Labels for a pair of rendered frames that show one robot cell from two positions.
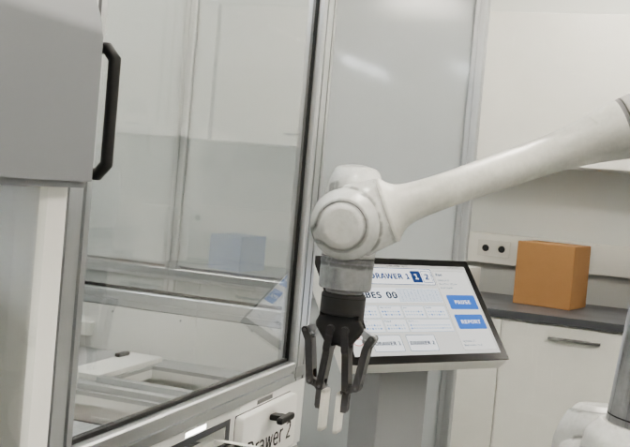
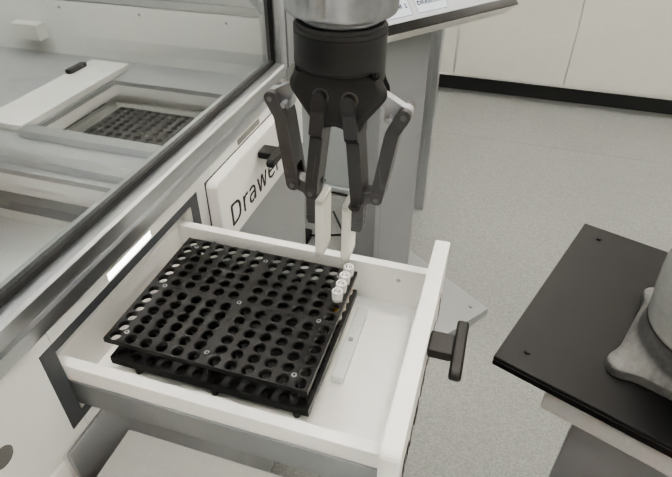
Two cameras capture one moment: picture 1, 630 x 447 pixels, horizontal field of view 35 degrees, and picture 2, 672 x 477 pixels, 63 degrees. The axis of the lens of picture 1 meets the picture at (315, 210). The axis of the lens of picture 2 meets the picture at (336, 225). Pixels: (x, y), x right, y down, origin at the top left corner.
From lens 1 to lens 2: 1.26 m
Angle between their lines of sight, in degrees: 35
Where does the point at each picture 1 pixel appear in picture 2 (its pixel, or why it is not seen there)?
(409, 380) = (413, 40)
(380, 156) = not seen: outside the picture
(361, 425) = not seen: hidden behind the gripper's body
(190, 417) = (111, 246)
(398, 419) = (403, 80)
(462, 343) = not seen: outside the picture
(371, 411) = not seen: hidden behind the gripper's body
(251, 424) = (231, 182)
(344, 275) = not seen: outside the picture
